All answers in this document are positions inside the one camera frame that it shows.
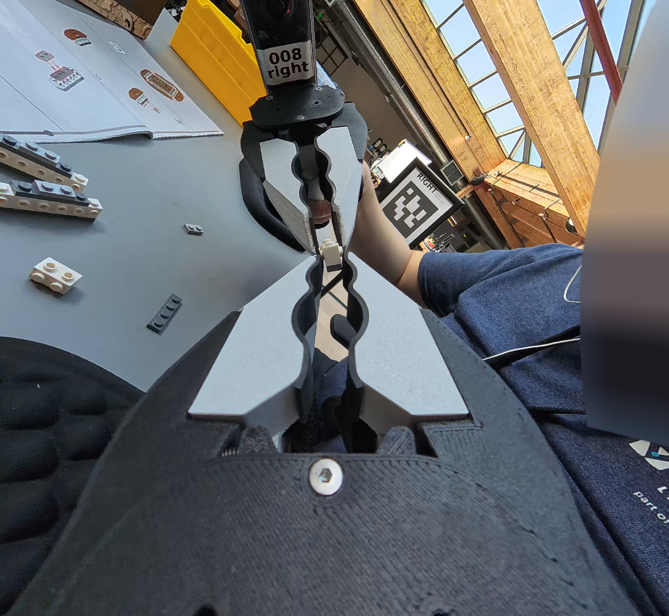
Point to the white standing board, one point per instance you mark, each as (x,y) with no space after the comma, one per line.
(400,158)

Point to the person's right hand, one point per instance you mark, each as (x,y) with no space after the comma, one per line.
(320,211)

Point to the small light grey lego plate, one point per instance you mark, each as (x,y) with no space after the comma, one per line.
(194,229)

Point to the small white lego brick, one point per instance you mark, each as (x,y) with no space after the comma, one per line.
(331,255)
(55,275)

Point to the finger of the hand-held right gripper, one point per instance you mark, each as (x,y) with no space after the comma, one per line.
(279,172)
(345,172)

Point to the black mesh chair armrest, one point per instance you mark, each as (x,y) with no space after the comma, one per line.
(342,331)

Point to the person's right forearm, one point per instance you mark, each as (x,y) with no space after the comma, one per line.
(381,239)

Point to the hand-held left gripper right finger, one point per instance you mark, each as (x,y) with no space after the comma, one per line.
(407,365)

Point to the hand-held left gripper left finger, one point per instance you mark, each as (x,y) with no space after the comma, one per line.
(251,365)

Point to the dark grey lego plate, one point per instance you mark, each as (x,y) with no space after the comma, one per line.
(164,313)

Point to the person's navy sweatshirt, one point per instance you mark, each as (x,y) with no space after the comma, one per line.
(522,313)

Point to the white lego beam grey plates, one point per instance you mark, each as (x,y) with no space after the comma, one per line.
(52,203)
(42,164)

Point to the yellow plastic bin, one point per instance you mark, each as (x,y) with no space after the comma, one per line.
(219,51)

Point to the black padded wrist rest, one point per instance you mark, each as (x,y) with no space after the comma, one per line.
(261,208)
(52,443)

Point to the lego instruction booklet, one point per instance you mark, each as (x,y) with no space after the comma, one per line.
(78,93)

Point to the black framed marker sign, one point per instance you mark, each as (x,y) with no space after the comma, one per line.
(418,203)

